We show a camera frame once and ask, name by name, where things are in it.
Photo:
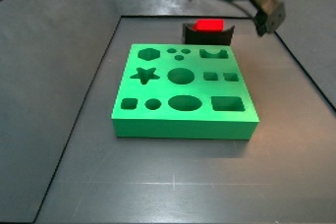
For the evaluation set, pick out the red double-square block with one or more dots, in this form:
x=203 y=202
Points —
x=209 y=25

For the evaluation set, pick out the green shape-sorting board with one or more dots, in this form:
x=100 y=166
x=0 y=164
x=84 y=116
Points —
x=183 y=92

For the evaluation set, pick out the black curved cradle block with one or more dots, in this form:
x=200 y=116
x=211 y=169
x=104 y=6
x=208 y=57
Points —
x=207 y=37

